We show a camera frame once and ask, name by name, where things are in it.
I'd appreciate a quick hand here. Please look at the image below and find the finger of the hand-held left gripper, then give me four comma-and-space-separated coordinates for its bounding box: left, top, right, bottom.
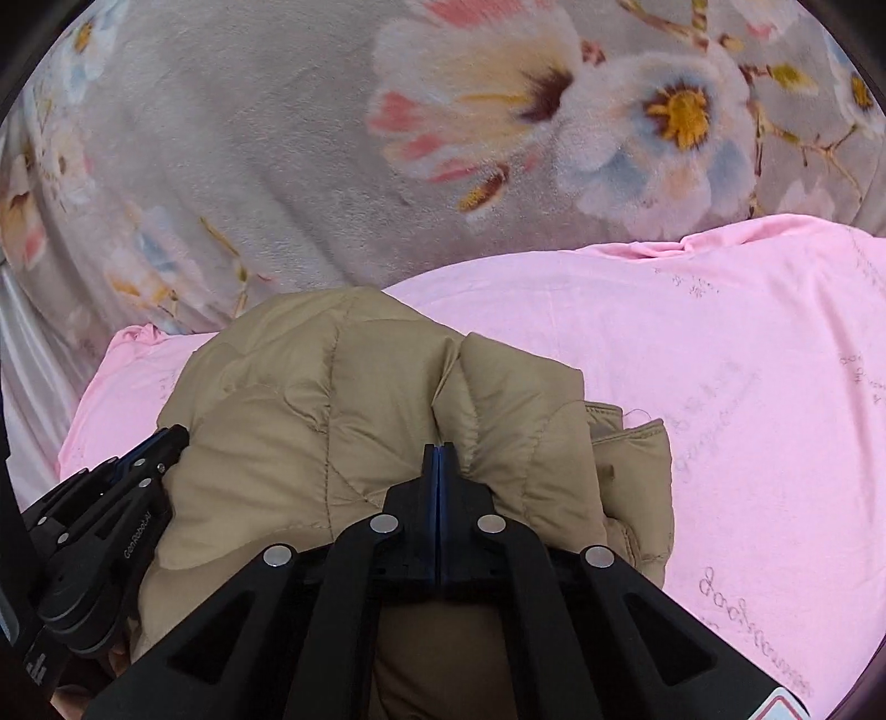
42, 457, 173, 596
24, 424, 191, 520

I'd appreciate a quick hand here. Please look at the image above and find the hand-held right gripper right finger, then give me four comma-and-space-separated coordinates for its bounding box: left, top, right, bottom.
439, 443, 783, 720

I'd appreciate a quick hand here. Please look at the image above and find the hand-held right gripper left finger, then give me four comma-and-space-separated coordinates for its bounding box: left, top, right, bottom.
83, 443, 440, 720

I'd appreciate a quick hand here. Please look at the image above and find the khaki padded jacket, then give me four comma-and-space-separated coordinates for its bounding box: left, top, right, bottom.
128, 285, 676, 720

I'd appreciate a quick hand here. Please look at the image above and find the silver white curtain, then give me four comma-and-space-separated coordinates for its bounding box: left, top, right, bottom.
0, 263, 105, 513

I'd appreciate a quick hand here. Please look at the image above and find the pink blanket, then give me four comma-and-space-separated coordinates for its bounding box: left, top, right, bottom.
59, 213, 886, 720

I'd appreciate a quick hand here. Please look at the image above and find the grey floral blanket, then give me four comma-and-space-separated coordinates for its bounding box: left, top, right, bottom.
0, 0, 886, 337

